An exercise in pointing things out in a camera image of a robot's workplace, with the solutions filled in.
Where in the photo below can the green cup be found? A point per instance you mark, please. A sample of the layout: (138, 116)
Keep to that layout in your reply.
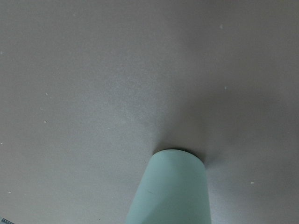
(173, 190)

